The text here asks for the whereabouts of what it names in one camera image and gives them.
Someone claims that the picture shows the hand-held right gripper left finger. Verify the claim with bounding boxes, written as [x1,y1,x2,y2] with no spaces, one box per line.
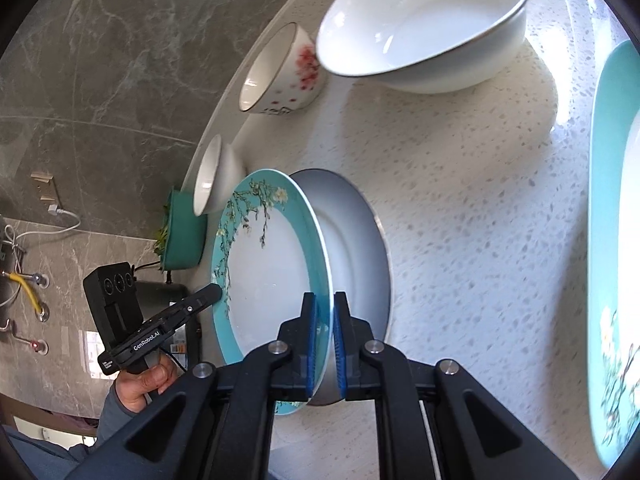
[65,291,321,480]

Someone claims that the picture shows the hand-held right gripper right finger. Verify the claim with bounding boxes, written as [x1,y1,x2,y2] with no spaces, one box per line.
[332,290,581,480]

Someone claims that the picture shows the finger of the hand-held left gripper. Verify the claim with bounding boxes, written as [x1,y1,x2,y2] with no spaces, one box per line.
[167,283,223,323]

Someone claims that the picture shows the teal floral plate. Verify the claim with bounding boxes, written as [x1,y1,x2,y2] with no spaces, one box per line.
[587,40,640,467]
[210,169,333,417]

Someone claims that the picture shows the small white bowl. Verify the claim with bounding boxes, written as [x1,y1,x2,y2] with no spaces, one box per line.
[193,134,248,217]

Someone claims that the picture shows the white bowl red rim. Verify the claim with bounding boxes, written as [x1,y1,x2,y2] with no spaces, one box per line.
[238,22,327,116]

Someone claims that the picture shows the person's left forearm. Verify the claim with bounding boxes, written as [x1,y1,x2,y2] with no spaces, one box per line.
[5,389,137,480]

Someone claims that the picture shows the person's left hand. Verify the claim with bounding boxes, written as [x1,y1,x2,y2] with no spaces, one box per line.
[115,355,181,416]

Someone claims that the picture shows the teal colander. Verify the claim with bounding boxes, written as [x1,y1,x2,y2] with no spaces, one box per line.
[162,186,208,271]

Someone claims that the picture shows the leafy greens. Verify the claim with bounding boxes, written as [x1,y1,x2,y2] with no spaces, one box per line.
[152,200,173,263]

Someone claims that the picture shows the yellow hose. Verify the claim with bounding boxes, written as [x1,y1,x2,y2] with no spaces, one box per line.
[2,271,46,318]

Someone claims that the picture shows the white cable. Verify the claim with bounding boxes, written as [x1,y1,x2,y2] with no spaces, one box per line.
[5,207,82,252]

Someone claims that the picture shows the beige wall socket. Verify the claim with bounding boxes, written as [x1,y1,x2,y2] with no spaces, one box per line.
[30,172,63,216]

